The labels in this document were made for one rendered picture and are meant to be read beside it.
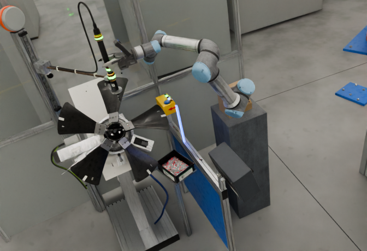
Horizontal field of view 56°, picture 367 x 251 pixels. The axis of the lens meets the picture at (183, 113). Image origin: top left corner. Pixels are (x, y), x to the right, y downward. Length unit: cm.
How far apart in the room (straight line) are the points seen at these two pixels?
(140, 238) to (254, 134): 130
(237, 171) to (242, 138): 79
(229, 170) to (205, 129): 181
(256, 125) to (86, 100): 121
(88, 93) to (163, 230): 131
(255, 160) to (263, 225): 61
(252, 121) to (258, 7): 369
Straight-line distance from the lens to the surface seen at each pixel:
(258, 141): 261
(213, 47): 199
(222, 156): 183
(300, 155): 362
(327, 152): 368
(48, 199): 345
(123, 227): 318
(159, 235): 303
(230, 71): 337
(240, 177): 172
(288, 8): 627
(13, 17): 251
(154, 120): 230
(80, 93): 255
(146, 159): 231
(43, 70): 251
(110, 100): 231
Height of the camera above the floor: 250
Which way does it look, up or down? 35 degrees down
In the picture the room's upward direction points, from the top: 12 degrees counter-clockwise
